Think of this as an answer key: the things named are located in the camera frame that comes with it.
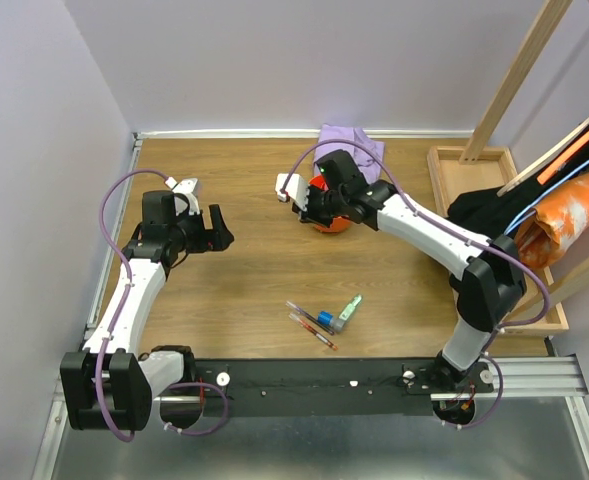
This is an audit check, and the wooden rack frame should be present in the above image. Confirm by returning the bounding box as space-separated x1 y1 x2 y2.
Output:
458 1 589 328

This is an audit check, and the red ink pen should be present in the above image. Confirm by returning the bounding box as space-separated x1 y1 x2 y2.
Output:
289 313 338 351

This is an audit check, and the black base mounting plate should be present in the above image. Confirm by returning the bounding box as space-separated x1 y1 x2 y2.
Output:
138 357 495 419

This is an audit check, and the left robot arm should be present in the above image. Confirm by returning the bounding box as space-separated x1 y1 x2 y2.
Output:
60 178 234 442

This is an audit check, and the orange round organizer container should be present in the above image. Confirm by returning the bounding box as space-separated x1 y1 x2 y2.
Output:
309 175 351 234

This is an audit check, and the wooden tray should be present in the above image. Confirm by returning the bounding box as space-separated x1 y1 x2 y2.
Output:
427 145 571 337

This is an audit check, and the blue capped grey glue stick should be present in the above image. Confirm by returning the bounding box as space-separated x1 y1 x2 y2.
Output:
317 311 346 333

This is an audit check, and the purple crumpled cloth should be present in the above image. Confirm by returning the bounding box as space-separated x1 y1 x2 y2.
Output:
314 124 385 184

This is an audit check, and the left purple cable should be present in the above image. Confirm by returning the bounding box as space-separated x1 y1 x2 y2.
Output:
97 169 175 444

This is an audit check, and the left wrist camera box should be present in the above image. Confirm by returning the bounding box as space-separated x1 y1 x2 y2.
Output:
165 177 201 215

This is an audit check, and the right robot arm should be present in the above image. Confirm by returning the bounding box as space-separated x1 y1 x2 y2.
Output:
275 149 526 392

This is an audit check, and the orange white bag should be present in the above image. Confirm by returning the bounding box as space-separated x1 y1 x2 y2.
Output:
514 173 589 270

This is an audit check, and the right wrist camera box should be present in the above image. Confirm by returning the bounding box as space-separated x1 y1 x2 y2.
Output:
275 173 308 211

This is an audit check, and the black garment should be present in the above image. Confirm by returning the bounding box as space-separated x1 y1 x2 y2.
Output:
447 125 589 238

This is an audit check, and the aluminium extrusion rail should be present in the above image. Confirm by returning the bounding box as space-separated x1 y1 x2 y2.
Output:
53 355 589 401

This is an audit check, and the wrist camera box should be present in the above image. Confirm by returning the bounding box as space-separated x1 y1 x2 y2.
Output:
275 173 308 211
165 177 201 215

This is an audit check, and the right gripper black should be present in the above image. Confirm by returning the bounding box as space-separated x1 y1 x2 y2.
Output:
291 183 346 230

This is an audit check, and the purple ink clear pen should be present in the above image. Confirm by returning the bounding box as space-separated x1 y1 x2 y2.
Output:
285 301 335 336

